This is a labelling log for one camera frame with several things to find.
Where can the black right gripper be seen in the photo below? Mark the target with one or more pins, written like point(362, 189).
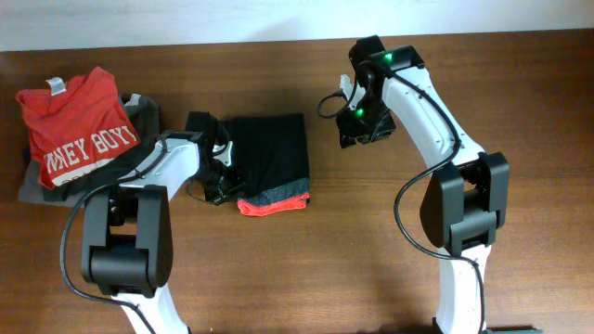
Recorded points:
point(348, 128)

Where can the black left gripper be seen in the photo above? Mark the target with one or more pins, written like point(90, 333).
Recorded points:
point(217, 197)

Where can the black leggings red waistband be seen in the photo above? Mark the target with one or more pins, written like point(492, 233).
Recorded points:
point(271, 155)

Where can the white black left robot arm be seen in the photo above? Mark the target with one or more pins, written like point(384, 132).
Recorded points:
point(128, 248)

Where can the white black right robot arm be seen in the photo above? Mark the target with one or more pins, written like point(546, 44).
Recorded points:
point(465, 201)

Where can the red printed t-shirt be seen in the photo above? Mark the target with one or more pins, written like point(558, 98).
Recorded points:
point(77, 131)

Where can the grey folded garment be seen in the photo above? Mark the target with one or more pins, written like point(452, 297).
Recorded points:
point(146, 120)

